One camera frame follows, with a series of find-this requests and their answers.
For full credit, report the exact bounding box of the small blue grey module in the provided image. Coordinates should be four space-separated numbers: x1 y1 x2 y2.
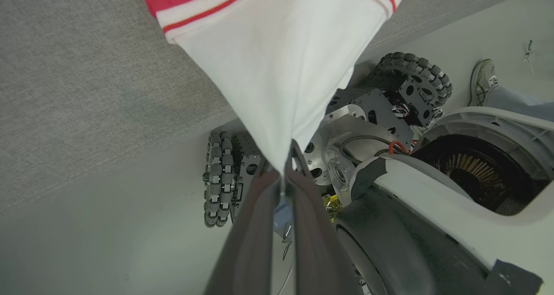
273 202 294 239

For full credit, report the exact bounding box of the small grey wire scrap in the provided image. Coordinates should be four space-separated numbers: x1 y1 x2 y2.
524 39 540 73

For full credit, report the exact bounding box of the black mecanum wheel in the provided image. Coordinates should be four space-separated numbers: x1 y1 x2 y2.
375 52 453 127
203 131 238 228

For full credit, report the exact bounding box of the white sneaker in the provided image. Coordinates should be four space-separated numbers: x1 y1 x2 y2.
468 59 499 107

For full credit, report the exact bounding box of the grey trouser leg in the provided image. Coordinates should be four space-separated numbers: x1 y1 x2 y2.
484 85 554 122

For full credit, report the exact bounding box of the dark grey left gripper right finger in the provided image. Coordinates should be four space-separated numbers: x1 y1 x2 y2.
286 140 360 295

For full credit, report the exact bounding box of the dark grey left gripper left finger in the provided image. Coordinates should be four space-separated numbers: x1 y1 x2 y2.
203 167 284 295

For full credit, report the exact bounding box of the white black robot waist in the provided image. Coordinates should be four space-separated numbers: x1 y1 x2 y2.
334 107 554 295

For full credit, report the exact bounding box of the red basketball jersey white trim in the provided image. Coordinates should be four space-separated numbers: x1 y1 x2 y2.
138 0 420 174

